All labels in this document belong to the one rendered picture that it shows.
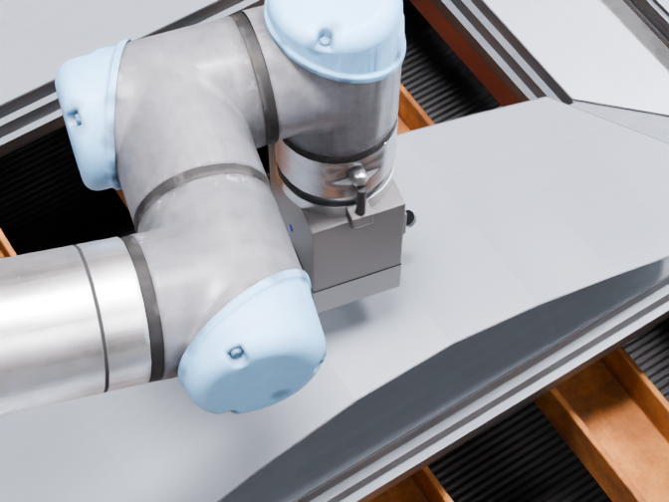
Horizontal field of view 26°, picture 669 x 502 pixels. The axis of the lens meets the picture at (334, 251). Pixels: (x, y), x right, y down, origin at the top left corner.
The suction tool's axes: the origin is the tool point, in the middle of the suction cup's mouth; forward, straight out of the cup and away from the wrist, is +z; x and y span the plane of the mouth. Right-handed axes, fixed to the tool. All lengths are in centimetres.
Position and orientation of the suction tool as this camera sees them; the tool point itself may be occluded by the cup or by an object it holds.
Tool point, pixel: (334, 285)
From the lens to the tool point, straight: 104.5
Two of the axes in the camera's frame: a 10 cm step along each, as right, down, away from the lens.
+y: -3.6, -8.0, 4.8
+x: -9.3, 3.0, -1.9
